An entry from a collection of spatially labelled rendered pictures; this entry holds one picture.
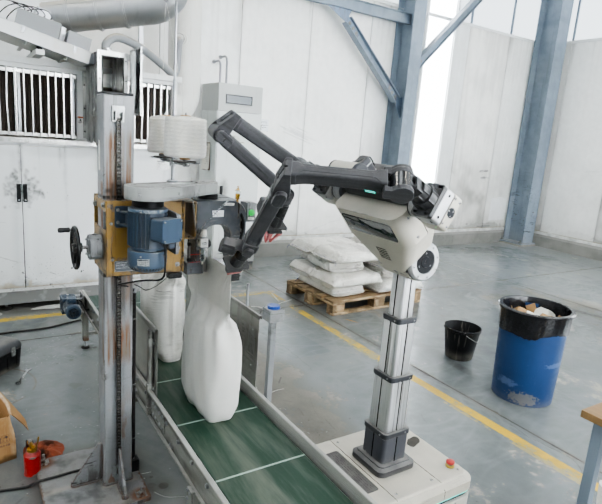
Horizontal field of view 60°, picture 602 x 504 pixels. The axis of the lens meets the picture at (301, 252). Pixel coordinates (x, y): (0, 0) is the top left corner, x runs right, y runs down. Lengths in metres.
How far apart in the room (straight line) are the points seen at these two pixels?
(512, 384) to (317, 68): 5.00
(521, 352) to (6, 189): 4.10
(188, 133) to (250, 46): 4.93
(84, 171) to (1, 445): 2.64
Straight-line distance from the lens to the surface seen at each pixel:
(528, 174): 10.51
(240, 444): 2.33
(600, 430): 2.27
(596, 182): 10.14
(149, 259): 2.09
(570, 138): 10.43
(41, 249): 5.02
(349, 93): 7.74
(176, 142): 2.09
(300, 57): 7.31
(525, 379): 3.85
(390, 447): 2.43
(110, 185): 2.27
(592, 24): 10.66
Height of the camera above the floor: 1.64
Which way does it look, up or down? 12 degrees down
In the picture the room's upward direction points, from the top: 4 degrees clockwise
